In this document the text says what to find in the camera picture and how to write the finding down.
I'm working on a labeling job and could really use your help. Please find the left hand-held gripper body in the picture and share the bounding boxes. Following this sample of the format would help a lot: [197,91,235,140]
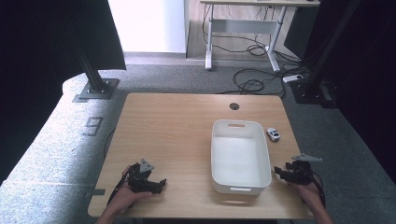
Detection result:
[126,158,161,194]

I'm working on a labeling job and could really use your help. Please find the grey tape floor marker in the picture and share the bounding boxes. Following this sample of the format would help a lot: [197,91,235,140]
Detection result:
[84,188,106,198]

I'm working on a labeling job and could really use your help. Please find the person's left hand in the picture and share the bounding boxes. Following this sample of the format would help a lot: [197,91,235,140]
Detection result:
[107,164,153,216]

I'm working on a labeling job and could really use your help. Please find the black floor cables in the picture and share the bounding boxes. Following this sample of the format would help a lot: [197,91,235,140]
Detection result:
[201,4,313,96]

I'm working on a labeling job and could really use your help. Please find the white-legged wooden desk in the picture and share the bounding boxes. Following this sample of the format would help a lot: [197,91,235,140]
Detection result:
[199,0,321,74]

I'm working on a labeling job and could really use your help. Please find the black curtain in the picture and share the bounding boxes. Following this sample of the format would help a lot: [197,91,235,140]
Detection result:
[0,0,127,185]
[284,0,396,185]

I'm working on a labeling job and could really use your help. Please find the person's right hand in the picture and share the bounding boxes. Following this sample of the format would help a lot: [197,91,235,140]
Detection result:
[290,181,322,207]

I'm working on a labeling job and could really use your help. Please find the black metal stand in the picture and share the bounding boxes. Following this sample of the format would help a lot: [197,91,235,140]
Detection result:
[66,18,120,101]
[290,0,362,106]

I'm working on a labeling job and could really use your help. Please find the left hand-held gripper black cable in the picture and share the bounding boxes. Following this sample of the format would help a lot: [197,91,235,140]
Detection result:
[106,169,131,207]

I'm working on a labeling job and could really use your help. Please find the right hand-held gripper black cable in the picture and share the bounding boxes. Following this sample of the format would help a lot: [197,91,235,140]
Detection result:
[310,170,327,209]

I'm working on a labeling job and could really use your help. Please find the hand-held gripper black cable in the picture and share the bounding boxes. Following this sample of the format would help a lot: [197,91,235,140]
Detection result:
[310,170,327,209]
[106,169,131,207]

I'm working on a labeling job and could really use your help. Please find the white plastic basket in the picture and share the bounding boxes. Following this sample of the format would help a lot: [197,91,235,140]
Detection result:
[210,119,273,197]

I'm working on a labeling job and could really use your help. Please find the white power strip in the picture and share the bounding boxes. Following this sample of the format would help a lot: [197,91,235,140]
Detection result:
[282,74,304,84]

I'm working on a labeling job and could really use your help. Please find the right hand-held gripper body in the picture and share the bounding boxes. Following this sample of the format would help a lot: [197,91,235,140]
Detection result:
[285,153,324,186]

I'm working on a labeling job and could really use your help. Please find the white toy car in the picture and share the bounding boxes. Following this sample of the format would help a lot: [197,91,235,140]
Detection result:
[265,127,281,143]

